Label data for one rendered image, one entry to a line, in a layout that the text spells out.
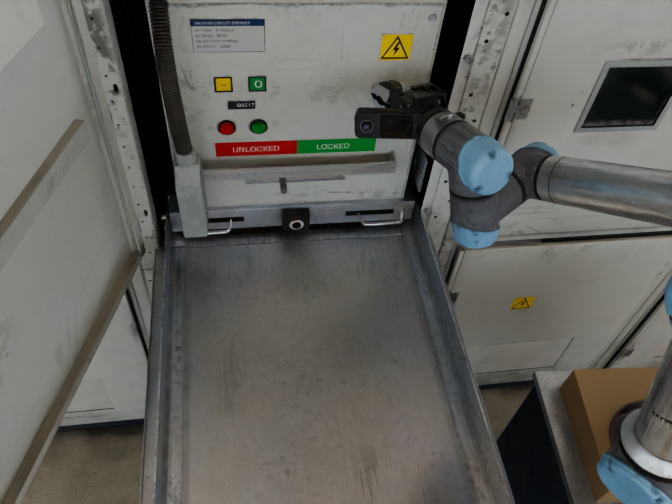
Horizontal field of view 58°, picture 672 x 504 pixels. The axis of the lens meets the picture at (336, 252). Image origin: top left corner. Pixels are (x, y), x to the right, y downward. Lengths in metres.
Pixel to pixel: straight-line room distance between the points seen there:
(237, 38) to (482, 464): 0.84
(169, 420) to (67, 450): 1.01
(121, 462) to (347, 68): 1.42
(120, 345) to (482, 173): 1.10
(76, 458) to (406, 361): 1.22
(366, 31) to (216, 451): 0.77
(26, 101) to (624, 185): 0.84
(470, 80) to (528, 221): 0.44
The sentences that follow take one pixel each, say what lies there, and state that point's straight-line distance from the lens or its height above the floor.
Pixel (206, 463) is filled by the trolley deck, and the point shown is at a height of 0.85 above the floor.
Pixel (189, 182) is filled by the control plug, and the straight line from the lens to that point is 1.15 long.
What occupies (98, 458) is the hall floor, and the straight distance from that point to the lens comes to 2.10.
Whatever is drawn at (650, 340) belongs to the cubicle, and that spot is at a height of 0.27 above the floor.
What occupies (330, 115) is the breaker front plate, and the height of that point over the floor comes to 1.16.
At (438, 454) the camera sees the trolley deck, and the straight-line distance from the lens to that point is 1.15.
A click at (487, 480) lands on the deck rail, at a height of 0.85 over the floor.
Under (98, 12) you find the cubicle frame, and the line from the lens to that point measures 1.04.
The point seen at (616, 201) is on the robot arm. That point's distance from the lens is 0.95.
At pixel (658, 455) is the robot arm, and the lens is 1.02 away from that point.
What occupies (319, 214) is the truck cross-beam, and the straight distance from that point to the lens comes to 1.37.
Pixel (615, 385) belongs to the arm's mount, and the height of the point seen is 0.83.
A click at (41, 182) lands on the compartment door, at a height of 1.24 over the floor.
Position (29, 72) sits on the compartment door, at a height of 1.37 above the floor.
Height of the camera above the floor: 1.89
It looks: 50 degrees down
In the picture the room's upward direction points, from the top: 7 degrees clockwise
